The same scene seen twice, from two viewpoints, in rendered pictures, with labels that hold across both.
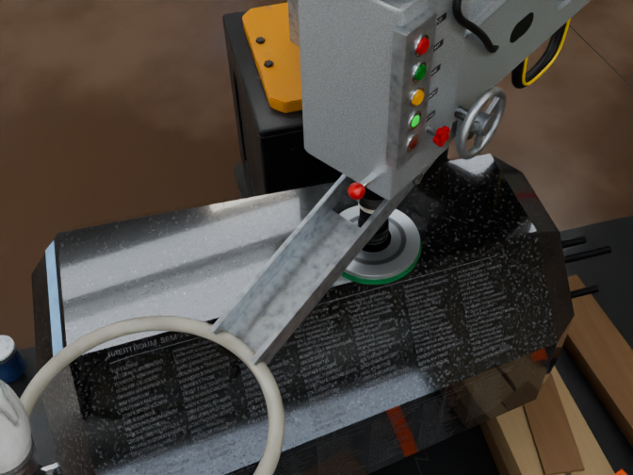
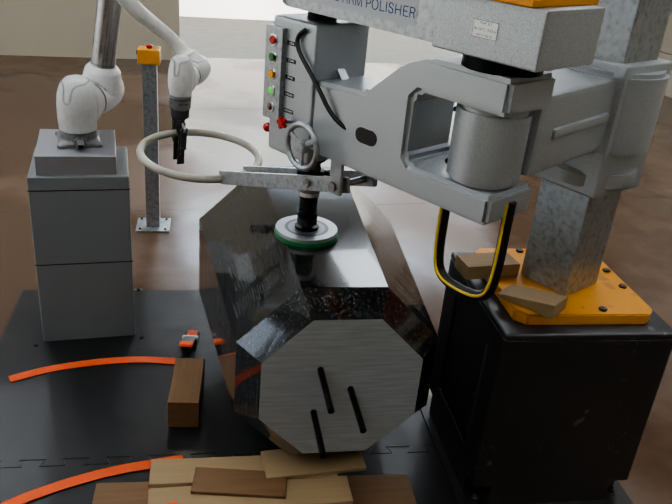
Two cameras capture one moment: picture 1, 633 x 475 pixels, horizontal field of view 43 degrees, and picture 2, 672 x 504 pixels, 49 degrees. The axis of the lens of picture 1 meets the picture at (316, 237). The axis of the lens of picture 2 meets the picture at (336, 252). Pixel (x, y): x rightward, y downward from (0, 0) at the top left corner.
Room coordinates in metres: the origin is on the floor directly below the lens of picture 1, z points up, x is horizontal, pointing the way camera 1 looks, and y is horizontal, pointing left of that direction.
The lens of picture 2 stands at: (1.34, -2.41, 1.92)
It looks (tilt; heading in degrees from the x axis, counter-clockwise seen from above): 26 degrees down; 92
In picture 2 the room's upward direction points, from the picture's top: 5 degrees clockwise
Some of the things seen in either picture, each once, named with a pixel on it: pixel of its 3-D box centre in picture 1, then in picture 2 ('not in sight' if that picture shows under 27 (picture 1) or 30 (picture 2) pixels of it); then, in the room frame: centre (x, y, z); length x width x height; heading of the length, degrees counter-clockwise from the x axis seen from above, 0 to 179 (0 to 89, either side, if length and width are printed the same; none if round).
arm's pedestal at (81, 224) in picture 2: not in sight; (85, 243); (0.11, 0.53, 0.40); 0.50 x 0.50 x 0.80; 20
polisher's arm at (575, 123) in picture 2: not in sight; (572, 111); (1.93, -0.22, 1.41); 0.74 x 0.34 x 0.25; 51
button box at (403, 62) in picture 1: (409, 93); (275, 73); (1.03, -0.16, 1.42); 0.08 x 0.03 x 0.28; 137
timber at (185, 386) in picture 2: not in sight; (186, 391); (0.72, -0.03, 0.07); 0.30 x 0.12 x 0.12; 99
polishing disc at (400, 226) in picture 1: (372, 239); (306, 228); (1.16, -0.13, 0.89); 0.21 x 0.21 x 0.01
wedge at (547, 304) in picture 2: not in sight; (531, 295); (1.93, -0.27, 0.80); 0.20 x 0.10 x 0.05; 143
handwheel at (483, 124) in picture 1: (465, 115); (310, 144); (1.17, -0.30, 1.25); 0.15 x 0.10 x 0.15; 137
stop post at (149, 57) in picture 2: not in sight; (151, 141); (0.08, 1.65, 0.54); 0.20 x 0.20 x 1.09; 13
